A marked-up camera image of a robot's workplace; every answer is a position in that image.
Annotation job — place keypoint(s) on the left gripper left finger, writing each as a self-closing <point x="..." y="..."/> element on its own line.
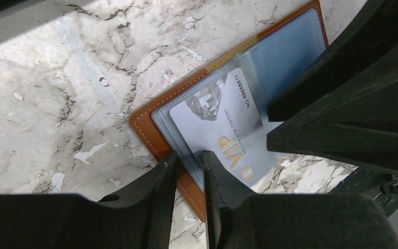
<point x="138" y="215"/>

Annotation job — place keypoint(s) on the brown leather card holder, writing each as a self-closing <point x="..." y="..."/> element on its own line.
<point x="271" y="60"/>

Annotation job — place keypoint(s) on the silver vip card in holder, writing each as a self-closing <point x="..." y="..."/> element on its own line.
<point x="222" y="117"/>

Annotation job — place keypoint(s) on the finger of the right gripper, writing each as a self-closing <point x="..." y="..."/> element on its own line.
<point x="357" y="123"/>
<point x="368" y="37"/>

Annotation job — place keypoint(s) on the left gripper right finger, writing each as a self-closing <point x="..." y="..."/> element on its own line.
<point x="238" y="217"/>

